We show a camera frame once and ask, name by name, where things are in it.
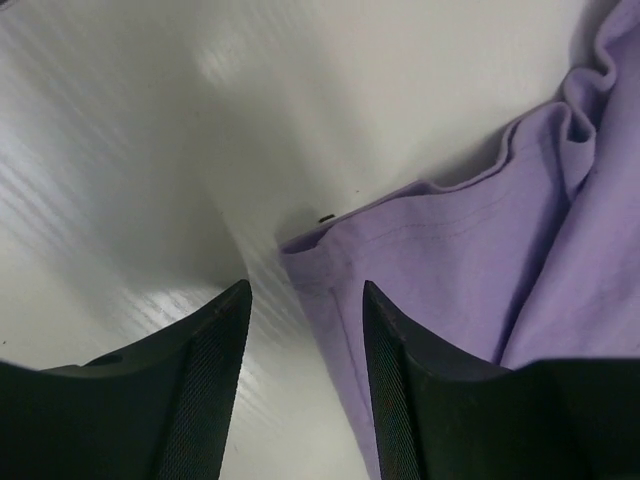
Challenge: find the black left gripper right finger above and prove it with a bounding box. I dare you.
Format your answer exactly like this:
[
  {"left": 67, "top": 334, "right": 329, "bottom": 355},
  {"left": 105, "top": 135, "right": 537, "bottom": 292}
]
[{"left": 363, "top": 282, "right": 639, "bottom": 479}]

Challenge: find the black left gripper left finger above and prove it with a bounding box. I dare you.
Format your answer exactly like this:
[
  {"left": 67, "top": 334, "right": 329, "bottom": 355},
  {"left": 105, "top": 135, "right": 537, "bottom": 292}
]
[{"left": 1, "top": 280, "right": 252, "bottom": 479}]

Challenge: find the purple t shirt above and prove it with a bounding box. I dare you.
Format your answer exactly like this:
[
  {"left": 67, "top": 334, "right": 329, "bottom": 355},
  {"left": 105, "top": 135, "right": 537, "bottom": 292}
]
[{"left": 280, "top": 1, "right": 639, "bottom": 478}]

